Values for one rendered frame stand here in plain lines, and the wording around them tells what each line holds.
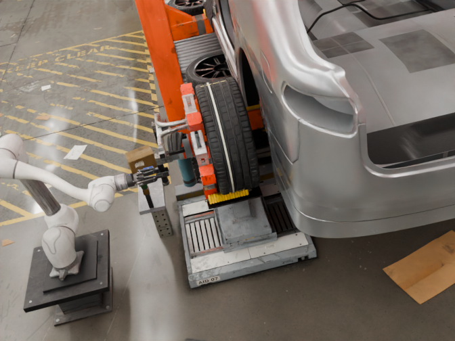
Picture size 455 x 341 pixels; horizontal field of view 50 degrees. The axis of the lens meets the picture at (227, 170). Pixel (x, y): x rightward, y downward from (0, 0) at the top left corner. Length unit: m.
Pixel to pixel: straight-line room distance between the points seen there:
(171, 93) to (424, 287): 1.95
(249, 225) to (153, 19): 1.40
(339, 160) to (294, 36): 0.50
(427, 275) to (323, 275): 0.60
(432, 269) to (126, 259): 1.99
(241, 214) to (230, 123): 0.84
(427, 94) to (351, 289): 1.21
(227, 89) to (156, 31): 0.65
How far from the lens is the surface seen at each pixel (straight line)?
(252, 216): 3.18
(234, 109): 2.55
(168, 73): 3.15
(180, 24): 5.10
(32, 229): 4.11
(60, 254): 3.04
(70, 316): 3.33
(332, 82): 1.74
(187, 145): 2.77
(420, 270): 3.17
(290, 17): 2.00
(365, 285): 3.08
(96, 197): 2.57
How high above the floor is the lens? 2.43
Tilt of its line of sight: 38 degrees down
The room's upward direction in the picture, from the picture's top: 12 degrees counter-clockwise
